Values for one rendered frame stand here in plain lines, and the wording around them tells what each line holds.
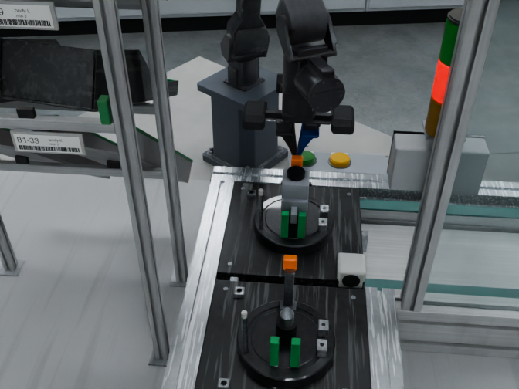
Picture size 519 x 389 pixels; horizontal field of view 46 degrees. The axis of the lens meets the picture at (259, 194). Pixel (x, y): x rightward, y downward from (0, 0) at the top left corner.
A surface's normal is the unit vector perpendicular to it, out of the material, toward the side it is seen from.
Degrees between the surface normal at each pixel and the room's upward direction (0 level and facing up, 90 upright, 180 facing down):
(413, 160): 90
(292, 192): 90
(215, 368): 0
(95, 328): 0
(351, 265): 0
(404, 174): 90
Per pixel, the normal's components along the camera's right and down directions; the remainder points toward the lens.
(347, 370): 0.00, -0.77
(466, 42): -0.09, 0.63
